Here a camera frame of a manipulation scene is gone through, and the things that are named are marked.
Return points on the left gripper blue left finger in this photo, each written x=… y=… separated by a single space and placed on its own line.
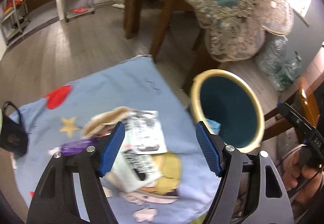
x=108 y=148

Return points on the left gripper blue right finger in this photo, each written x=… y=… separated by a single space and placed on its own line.
x=212 y=155

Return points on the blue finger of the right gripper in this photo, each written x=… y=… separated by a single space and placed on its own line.
x=296 y=120

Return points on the green white paper box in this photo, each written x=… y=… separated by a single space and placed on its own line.
x=134 y=166

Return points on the purple small bottle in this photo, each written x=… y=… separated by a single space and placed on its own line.
x=73 y=148

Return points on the orange wooden chair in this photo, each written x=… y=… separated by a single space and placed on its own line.
x=306 y=100

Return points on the light blue cartoon cushion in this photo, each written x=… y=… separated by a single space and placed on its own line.
x=68 y=189

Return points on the clear water bottle pack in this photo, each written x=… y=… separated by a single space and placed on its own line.
x=272 y=61

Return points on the teal bin with yellow rim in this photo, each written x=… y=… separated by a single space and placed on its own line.
x=223 y=97

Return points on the black mug white inside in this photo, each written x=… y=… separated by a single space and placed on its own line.
x=14 y=138

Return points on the wooden dining chair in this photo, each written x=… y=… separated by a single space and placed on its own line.
x=133 y=15

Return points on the metal kitchen shelf rack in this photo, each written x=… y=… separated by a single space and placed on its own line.
x=14 y=18

